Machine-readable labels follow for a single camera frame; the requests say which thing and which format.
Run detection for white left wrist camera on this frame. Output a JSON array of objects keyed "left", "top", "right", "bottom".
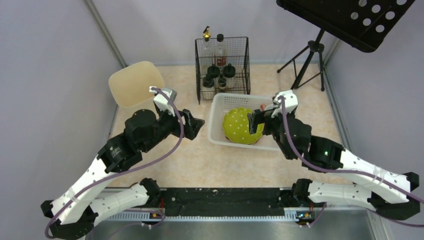
[{"left": 149, "top": 86, "right": 178, "bottom": 117}]

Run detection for beige plastic waste bin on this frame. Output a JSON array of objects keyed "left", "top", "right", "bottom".
[{"left": 108, "top": 61, "right": 165, "bottom": 116}]

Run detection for glass jar black lid front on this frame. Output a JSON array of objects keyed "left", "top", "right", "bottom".
[{"left": 223, "top": 63, "right": 236, "bottom": 89}]

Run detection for sauce bottle red label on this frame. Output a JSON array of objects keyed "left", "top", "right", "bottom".
[{"left": 213, "top": 33, "right": 227, "bottom": 70}]

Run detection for pink floral mug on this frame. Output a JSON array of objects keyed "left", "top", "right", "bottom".
[{"left": 260, "top": 104, "right": 267, "bottom": 112}]

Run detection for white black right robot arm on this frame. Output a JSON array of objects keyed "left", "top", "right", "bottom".
[{"left": 247, "top": 110, "right": 421, "bottom": 221}]

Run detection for black wire rack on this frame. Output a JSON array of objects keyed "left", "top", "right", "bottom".
[{"left": 194, "top": 36, "right": 251, "bottom": 103}]

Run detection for small black pepper grinder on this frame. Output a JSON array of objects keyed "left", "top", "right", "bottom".
[{"left": 217, "top": 76, "right": 227, "bottom": 93}]

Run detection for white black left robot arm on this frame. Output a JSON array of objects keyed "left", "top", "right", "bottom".
[{"left": 41, "top": 109, "right": 205, "bottom": 240}]

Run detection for clear bottle gold spout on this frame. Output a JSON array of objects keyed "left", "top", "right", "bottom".
[{"left": 201, "top": 25, "right": 213, "bottom": 69}]

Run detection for glass jar black lid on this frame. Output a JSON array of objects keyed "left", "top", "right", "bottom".
[
  {"left": 223, "top": 63, "right": 236, "bottom": 89},
  {"left": 206, "top": 64, "right": 221, "bottom": 79}
]

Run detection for white perforated plastic basket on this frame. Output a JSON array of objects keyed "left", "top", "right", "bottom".
[{"left": 207, "top": 93, "right": 280, "bottom": 151}]

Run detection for black music stand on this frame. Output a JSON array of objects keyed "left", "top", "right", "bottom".
[{"left": 276, "top": 0, "right": 415, "bottom": 90}]

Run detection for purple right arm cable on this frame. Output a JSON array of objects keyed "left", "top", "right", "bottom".
[{"left": 279, "top": 95, "right": 424, "bottom": 229}]

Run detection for green polka dot plate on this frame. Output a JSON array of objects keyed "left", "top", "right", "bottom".
[{"left": 222, "top": 107, "right": 265, "bottom": 145}]

